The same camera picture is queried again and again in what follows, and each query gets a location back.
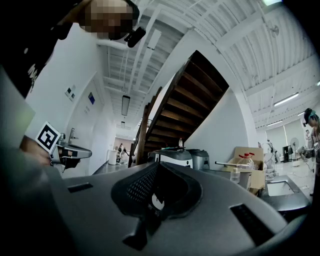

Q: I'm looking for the dark hanging ceiling lamp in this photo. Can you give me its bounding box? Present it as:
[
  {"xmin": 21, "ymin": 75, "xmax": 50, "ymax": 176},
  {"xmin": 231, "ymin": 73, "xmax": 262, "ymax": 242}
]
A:
[{"xmin": 121, "ymin": 94, "xmax": 131, "ymax": 117}]

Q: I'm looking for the standing fan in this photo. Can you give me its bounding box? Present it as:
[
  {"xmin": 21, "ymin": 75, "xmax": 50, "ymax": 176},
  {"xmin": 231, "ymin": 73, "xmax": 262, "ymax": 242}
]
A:
[{"xmin": 289, "ymin": 137, "xmax": 301, "ymax": 157}]

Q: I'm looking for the clear plastic jug red cap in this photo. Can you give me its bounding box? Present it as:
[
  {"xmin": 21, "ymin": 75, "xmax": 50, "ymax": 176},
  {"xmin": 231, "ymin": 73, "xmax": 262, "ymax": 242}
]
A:
[{"xmin": 236, "ymin": 152, "xmax": 255, "ymax": 171}]

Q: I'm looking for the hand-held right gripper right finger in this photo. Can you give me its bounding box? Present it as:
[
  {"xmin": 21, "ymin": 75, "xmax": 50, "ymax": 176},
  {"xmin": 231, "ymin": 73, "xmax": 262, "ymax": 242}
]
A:
[{"xmin": 147, "ymin": 161, "xmax": 288, "ymax": 256}]

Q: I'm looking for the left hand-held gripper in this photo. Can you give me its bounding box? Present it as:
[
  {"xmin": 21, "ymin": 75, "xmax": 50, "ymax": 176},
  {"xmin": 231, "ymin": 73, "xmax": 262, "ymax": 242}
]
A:
[{"xmin": 36, "ymin": 121, "xmax": 93, "ymax": 166}]

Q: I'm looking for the person's left forearm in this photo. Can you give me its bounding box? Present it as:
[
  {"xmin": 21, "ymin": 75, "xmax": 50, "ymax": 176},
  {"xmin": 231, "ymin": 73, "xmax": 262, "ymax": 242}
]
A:
[{"xmin": 19, "ymin": 136, "xmax": 52, "ymax": 166}]

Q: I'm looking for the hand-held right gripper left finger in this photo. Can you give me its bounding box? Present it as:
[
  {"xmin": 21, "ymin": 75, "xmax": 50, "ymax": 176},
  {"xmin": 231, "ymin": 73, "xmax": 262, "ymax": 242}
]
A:
[{"xmin": 49, "ymin": 161, "xmax": 161, "ymax": 256}]

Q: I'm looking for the person's head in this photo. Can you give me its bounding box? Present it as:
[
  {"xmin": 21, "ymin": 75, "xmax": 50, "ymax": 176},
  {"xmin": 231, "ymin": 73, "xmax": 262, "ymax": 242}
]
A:
[{"xmin": 79, "ymin": 0, "xmax": 140, "ymax": 41}]

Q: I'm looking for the black head-worn camera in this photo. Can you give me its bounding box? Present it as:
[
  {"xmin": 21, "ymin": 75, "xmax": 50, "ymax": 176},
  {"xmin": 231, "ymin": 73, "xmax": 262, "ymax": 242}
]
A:
[{"xmin": 124, "ymin": 26, "xmax": 147, "ymax": 48}]

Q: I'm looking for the white door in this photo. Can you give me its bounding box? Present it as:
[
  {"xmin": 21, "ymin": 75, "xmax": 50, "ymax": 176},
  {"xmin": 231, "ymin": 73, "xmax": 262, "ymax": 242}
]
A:
[{"xmin": 66, "ymin": 74, "xmax": 107, "ymax": 176}]

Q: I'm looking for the person's black shirt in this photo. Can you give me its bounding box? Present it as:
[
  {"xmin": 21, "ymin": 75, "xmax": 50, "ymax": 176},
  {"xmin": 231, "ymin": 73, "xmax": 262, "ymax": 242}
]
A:
[{"xmin": 0, "ymin": 0, "xmax": 87, "ymax": 100}]

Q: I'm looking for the black and white machine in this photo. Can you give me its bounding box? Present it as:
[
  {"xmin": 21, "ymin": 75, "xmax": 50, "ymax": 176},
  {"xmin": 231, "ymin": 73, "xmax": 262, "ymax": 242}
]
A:
[{"xmin": 154, "ymin": 147, "xmax": 193, "ymax": 170}]

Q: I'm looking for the cardboard box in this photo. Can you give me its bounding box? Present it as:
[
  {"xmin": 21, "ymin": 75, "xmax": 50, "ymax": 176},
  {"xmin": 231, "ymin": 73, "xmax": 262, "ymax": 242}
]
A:
[{"xmin": 227, "ymin": 146, "xmax": 266, "ymax": 196}]

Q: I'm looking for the ceiling light tube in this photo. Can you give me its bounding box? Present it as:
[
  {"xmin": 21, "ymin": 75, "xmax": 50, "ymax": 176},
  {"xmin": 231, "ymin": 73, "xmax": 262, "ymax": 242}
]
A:
[{"xmin": 273, "ymin": 91, "xmax": 300, "ymax": 108}]

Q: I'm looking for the brown wooden staircase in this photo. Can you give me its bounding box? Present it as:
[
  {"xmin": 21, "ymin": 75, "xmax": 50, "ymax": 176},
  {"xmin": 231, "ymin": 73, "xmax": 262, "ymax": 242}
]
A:
[{"xmin": 128, "ymin": 49, "xmax": 230, "ymax": 168}]

